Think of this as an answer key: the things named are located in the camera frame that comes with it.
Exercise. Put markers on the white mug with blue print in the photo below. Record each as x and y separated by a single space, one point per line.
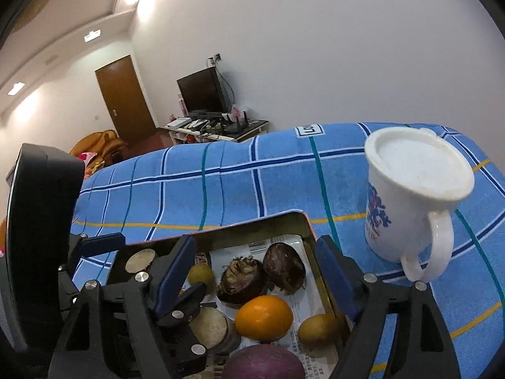
402 221

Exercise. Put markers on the blue plaid blanket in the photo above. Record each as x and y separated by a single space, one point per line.
276 181

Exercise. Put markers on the pink box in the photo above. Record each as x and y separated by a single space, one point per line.
182 104

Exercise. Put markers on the round ceiling medallion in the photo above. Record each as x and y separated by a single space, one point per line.
37 6

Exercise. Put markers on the orange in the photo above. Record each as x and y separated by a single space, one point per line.
264 318

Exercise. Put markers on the dark brown water chestnut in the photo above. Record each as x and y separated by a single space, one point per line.
284 268
242 284

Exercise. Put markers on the white television stand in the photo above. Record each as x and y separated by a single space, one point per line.
252 130

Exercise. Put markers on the pink floral ornament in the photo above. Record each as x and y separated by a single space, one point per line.
236 112

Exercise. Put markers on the layered cake cup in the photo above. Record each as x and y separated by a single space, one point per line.
140 261

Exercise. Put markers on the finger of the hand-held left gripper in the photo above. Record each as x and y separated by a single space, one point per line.
106 241
189 304

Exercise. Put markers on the black router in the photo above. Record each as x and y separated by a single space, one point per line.
236 127

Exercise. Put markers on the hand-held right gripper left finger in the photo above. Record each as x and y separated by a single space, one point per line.
173 276

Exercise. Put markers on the yellow-brown longan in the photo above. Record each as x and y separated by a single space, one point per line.
201 274
319 329

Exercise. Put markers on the purple turnip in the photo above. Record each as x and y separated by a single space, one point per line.
264 363

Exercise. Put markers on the white set-top box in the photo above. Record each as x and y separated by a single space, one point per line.
179 122

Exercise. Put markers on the black television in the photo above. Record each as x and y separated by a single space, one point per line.
201 90

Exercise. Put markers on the rectangular metal tin tray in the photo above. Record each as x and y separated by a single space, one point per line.
236 237

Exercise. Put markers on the pink floral cushion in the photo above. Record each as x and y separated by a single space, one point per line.
88 160

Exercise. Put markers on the wall power socket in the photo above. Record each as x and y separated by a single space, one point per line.
216 57

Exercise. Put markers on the small cake slice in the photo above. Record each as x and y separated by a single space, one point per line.
211 329

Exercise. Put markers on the orange sofa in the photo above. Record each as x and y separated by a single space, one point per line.
102 140

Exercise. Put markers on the brown wooden door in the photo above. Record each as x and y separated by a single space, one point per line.
122 102

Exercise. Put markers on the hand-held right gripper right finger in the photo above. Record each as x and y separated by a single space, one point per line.
335 280

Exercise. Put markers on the exit sign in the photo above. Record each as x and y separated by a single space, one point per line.
92 36

